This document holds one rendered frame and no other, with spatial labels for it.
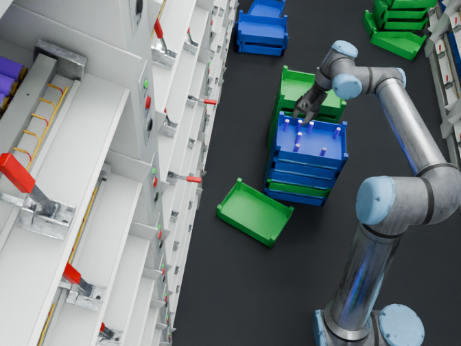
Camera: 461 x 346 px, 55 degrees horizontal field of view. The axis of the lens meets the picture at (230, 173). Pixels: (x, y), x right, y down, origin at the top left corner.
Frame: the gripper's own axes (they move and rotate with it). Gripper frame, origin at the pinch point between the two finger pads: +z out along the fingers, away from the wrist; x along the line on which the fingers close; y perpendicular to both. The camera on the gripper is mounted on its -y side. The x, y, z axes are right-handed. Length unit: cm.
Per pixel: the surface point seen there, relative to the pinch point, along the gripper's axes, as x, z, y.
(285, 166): -6.2, 22.4, -1.9
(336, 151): -19.9, 11.6, 13.6
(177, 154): 15, -24, -73
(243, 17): 74, 33, 98
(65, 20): 13, -82, -116
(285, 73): 21.4, 9.1, 37.1
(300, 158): -9.2, 14.3, -1.2
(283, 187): -10.6, 37.2, 2.0
